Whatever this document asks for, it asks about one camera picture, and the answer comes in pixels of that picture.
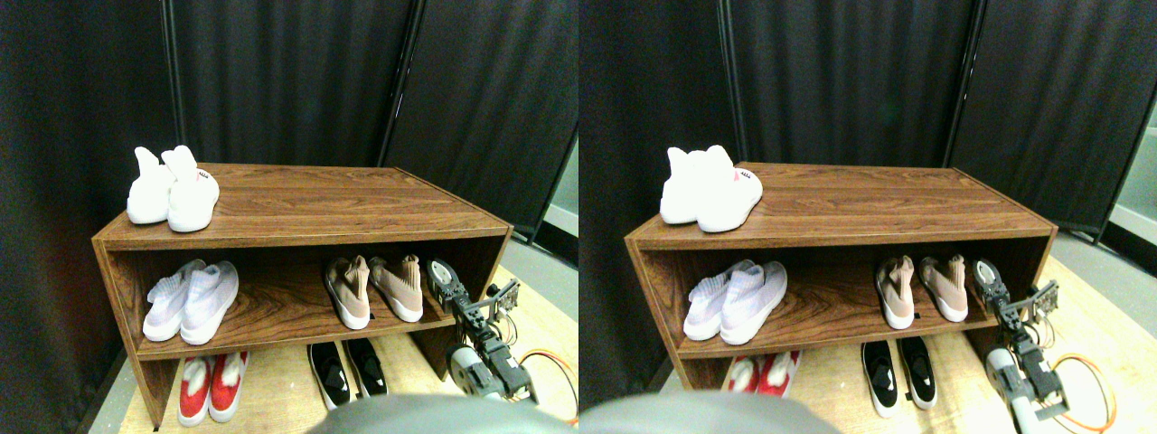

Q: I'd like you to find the red shoe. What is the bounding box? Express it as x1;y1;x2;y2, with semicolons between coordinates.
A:
728;354;765;394
178;356;218;428
757;351;802;399
208;351;249;424

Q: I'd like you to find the orange wire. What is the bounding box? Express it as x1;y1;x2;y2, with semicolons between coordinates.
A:
520;348;579;426
1049;353;1119;433

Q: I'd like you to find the brown shoe rack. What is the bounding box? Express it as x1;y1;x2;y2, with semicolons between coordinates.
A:
91;163;513;429
624;161;1058;394

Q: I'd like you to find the black shoe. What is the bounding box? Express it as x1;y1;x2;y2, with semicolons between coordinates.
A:
343;338;390;400
861;340;901;419
307;342;352;411
897;336;938;411

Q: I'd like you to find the white shoe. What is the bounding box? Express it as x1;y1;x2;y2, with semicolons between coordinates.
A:
163;145;221;233
127;146;174;225
659;146;710;225
694;145;764;234

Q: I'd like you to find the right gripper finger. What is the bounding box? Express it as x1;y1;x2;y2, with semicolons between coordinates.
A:
973;259;1009;307
427;259;464;305

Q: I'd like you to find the black curtain pole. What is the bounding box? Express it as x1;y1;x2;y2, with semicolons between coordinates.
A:
159;0;186;168
942;0;986;170
529;127;579;245
377;0;426;168

